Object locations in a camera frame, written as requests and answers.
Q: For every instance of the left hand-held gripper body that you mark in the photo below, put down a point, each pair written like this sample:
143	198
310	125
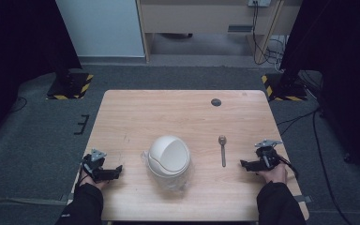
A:
94	162

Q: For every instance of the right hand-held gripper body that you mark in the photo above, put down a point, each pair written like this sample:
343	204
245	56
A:
267	154

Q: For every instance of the person's left hand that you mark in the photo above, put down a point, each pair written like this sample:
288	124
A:
92	182

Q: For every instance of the person's right hand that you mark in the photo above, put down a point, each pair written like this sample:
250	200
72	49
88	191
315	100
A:
275	175

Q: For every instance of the metal spoon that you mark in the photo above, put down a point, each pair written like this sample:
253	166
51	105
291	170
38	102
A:
222	153

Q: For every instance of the white swing-lid trash can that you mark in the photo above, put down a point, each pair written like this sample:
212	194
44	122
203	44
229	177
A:
168	156

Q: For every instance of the dark round table grommet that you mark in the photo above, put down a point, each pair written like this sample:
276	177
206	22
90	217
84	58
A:
216	102

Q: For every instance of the black stand base striped edge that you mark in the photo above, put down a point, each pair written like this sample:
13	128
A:
70	86
286	89

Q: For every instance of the black curtain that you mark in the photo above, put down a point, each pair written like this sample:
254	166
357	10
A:
18	47
340	62

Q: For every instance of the white cabinet panel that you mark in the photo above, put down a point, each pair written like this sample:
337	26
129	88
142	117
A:
101	28

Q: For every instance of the grey power strip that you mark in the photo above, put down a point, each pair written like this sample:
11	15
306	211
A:
259	2

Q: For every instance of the light wooden desk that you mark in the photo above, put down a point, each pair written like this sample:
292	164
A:
200	15

